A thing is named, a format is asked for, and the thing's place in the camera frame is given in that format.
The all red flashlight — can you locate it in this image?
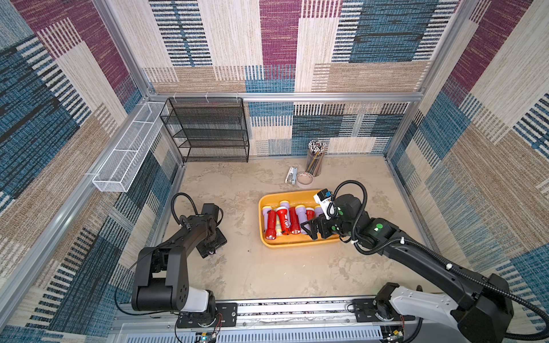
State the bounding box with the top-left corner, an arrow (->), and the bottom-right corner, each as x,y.
289,207 -> 301,234

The red flashlight silver reflector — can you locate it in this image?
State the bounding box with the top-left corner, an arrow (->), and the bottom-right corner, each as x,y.
306,207 -> 315,221

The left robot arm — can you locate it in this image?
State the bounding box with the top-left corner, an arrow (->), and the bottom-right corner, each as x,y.
131,203 -> 227,313

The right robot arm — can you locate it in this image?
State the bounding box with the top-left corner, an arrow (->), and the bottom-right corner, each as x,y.
302,190 -> 514,342

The yellow plastic tray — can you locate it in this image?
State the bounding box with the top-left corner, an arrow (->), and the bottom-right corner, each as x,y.
258,189 -> 339,249

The white tape roll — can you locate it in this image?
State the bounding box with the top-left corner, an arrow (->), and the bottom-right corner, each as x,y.
296,171 -> 314,187

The light blue stapler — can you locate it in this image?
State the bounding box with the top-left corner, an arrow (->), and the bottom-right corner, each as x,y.
285,167 -> 297,185

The black mesh shelf rack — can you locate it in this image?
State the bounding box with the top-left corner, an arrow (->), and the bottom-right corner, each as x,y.
160,97 -> 250,162

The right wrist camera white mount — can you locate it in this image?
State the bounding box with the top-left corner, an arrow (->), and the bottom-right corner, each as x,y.
313,189 -> 333,220

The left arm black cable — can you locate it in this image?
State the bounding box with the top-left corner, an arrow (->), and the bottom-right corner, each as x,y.
170,192 -> 200,226

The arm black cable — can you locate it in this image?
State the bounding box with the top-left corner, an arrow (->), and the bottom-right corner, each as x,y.
332,179 -> 549,342
170,192 -> 200,226

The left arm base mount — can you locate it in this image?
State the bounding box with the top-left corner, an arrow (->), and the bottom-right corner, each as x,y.
175,302 -> 238,329

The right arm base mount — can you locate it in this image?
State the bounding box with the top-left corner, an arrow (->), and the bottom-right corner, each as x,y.
346,298 -> 417,323

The white wire wall basket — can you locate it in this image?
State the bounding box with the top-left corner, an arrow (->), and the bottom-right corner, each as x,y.
92,102 -> 164,193

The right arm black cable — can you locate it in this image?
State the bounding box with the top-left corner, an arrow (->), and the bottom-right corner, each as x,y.
332,179 -> 549,342

